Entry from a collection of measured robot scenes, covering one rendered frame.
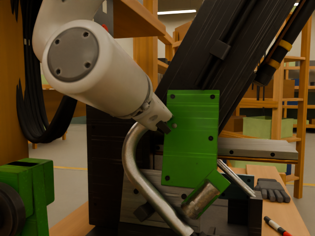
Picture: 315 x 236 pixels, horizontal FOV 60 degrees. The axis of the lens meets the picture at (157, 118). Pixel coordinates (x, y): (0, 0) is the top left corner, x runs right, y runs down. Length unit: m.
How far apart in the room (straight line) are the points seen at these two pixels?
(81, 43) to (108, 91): 0.06
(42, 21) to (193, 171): 0.39
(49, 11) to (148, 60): 1.07
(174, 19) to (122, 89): 9.72
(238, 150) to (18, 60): 0.52
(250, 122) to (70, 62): 3.26
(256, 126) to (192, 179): 2.88
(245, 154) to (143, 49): 0.89
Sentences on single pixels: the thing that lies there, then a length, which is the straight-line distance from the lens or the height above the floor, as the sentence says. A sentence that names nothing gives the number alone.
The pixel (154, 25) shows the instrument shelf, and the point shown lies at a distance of 1.03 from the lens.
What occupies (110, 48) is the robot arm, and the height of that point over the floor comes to 1.31.
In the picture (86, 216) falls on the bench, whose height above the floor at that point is 0.88.
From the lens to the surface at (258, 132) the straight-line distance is 3.43.
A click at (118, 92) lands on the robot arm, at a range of 0.32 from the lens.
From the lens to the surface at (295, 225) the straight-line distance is 0.90.
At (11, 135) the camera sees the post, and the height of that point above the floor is 1.19.
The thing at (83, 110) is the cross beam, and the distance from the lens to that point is 0.96.
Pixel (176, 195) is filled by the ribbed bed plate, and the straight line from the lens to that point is 0.61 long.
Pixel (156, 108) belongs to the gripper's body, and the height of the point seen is 1.24.
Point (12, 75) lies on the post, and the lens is 0.59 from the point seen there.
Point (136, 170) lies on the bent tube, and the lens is 0.58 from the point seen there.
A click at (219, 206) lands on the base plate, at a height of 0.90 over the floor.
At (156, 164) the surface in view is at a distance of 0.74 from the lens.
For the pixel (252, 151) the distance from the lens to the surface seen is 0.70.
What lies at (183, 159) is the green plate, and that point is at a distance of 0.59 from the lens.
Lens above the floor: 1.27
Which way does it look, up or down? 6 degrees down
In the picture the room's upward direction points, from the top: straight up
